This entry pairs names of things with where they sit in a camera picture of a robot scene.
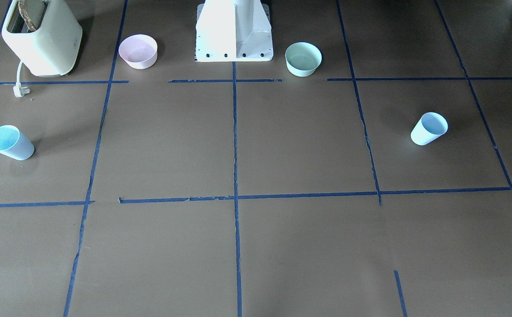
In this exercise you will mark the light blue cup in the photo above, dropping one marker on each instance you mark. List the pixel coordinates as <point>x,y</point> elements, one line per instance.
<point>15,144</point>
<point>429,127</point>

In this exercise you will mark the toast bread slice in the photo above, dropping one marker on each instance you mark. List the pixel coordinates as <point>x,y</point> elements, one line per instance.
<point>32,12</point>

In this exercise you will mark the pink bowl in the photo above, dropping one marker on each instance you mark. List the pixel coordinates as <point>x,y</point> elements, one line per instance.
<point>139,51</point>

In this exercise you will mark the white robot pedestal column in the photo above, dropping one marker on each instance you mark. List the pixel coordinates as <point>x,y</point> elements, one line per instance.
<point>233,31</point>

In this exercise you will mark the mint green bowl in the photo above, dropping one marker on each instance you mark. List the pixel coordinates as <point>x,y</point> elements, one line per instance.
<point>303,58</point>

